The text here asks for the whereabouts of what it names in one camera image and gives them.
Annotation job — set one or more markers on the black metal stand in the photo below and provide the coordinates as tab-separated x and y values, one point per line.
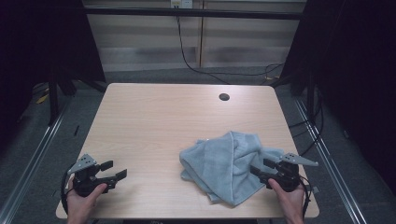
53	99

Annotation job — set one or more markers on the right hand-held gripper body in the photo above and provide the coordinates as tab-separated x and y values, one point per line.
288	177

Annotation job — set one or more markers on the person's left hand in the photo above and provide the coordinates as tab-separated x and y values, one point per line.
81	207

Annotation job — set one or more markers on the small black floor item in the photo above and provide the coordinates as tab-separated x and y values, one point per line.
76	130

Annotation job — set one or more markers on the black horizontal frame bar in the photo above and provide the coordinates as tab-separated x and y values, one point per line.
193	13

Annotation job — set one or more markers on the white wall socket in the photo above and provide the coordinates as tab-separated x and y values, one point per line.
181	3

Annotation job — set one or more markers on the black curtain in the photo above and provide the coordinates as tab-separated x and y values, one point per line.
358	77
37	40

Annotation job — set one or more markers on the metal floor rail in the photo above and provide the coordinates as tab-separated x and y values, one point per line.
330	168
28	174

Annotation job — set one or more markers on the yellow floor item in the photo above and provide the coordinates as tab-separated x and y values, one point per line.
42	99

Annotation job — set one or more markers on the light blue towel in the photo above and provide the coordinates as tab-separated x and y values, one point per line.
218	161

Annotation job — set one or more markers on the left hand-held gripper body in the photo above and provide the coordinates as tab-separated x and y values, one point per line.
83	182

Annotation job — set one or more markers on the person's right hand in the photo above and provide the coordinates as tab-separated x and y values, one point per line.
292	205

